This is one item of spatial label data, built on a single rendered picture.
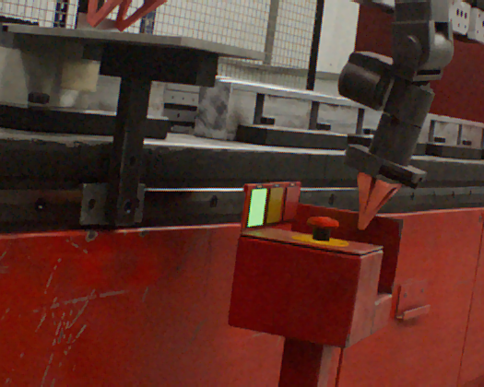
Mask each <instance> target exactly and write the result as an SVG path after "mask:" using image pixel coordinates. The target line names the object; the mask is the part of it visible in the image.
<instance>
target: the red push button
mask: <svg viewBox="0 0 484 387"><path fill-rule="evenodd" d="M307 223H308V225H309V226H311V227H313V237H312V239H313V240H321V241H329V237H330V236H331V229H337V228H338V226H339V225H338V222H337V221H336V220H334V219H333V218H328V217H310V218H308V221H307Z"/></svg>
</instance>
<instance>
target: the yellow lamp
mask: <svg viewBox="0 0 484 387"><path fill-rule="evenodd" d="M282 196H283V187H282V188H270V195H269V203H268V210H267V219H266V223H273V222H278V219H279V218H280V210H281V203H282Z"/></svg>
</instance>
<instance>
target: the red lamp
mask: <svg viewBox="0 0 484 387"><path fill-rule="evenodd" d="M297 195H298V186H295V187H287V194H286V202H285V208H284V217H283V221H285V220H292V219H294V218H295V209H296V202H297Z"/></svg>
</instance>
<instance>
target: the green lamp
mask: <svg viewBox="0 0 484 387"><path fill-rule="evenodd" d="M265 201H266V190H254V191H253V193H252V201H251V208H250V216H249V223H248V226H253V225H261V224H263V216H264V209H265Z"/></svg>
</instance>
